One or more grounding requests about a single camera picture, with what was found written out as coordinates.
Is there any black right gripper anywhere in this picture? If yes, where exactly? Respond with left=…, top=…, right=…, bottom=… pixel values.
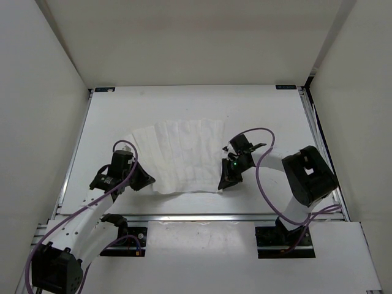
left=219, top=157, right=251, bottom=190

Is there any white pleated skirt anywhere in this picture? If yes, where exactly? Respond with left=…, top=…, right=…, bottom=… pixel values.
left=124, top=119, right=225, bottom=195

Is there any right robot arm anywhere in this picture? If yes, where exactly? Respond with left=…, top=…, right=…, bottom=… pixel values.
left=218, top=134, right=338, bottom=245

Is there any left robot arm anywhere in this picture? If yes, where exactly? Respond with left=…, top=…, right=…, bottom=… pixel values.
left=25, top=150, right=155, bottom=293

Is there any blue left corner label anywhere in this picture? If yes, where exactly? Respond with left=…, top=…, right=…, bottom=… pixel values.
left=94, top=87, right=116, bottom=92

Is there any blue corner label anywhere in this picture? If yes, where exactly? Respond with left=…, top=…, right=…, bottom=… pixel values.
left=94, top=87, right=116, bottom=92
left=276, top=85, right=297, bottom=90

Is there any blue right corner label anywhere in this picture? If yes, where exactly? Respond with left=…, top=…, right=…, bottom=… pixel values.
left=276, top=85, right=297, bottom=90

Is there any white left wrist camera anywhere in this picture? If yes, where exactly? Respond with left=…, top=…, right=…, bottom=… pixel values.
left=122, top=146, right=132, bottom=152

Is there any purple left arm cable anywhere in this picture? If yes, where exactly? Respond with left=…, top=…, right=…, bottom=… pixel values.
left=26, top=140, right=140, bottom=294

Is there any aluminium front table rail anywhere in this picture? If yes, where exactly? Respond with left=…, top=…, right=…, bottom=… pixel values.
left=53, top=212, right=345, bottom=222

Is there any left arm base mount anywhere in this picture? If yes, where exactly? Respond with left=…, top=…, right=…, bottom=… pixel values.
left=100, top=222, right=148, bottom=257

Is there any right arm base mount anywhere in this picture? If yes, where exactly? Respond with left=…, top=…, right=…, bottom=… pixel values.
left=255, top=219, right=315, bottom=259

